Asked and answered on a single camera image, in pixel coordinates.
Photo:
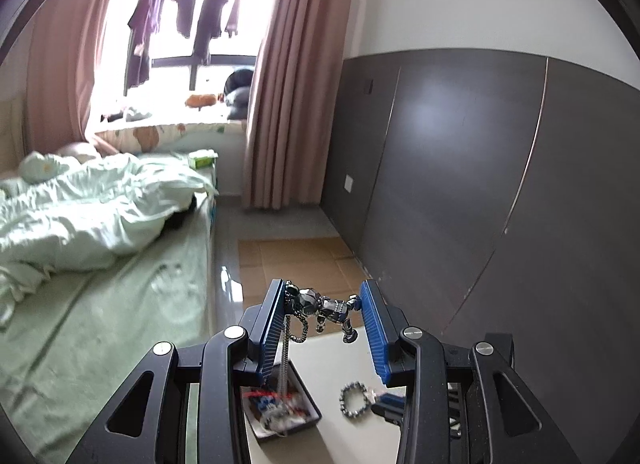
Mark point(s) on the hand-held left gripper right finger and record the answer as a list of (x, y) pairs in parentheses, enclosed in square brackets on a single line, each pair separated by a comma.
[(372, 329)]

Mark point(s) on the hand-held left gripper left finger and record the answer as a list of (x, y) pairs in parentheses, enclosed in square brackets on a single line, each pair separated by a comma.
[(277, 324)]

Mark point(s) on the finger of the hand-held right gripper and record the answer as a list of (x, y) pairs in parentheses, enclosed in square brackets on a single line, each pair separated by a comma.
[(390, 404)]

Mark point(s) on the black jewelry box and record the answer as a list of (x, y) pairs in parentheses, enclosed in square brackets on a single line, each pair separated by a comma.
[(307, 424)]

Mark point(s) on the white low table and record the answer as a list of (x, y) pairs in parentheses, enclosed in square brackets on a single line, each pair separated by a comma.
[(340, 439)]

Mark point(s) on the cardboard sheet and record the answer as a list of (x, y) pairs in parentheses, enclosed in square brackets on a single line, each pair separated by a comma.
[(300, 264)]

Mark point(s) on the bed with green sheet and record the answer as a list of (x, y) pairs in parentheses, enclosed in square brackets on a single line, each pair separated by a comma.
[(125, 334)]

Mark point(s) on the green tissue box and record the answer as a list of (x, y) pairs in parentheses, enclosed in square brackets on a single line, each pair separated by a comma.
[(202, 159)]

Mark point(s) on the light green duvet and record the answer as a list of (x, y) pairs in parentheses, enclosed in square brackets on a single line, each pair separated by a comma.
[(90, 214)]

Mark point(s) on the printed window seat cushion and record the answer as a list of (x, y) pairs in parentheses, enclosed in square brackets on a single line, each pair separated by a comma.
[(165, 136)]

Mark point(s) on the dark pillow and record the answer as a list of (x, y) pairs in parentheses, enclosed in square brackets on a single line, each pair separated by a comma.
[(237, 93)]

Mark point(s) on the orange plush toy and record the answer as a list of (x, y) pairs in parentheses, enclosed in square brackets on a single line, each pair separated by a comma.
[(202, 100)]

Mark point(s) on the pink curtain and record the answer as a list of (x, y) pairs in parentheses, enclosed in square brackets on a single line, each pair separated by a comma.
[(65, 53), (295, 83)]

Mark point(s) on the pink pillow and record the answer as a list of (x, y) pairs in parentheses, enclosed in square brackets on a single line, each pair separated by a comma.
[(75, 149)]

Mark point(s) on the dark framed window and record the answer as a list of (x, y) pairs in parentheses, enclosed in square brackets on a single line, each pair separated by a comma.
[(170, 63)]

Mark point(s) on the dark hanging trousers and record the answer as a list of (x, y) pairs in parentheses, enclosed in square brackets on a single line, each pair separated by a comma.
[(212, 13)]

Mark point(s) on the purple hanging shirt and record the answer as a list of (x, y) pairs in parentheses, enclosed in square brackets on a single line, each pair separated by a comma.
[(145, 33)]

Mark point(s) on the dark hanging garment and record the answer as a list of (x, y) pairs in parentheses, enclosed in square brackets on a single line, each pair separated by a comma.
[(236, 3)]

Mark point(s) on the beige headboard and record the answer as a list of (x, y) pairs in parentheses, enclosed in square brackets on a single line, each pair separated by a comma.
[(10, 133)]

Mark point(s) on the dark hanging top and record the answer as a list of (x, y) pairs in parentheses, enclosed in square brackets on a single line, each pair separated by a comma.
[(186, 3)]

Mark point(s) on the white wall socket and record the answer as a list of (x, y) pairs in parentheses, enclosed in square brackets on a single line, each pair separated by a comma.
[(348, 182)]

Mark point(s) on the grey wood wall panel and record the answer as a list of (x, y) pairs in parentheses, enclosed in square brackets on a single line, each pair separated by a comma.
[(475, 183)]

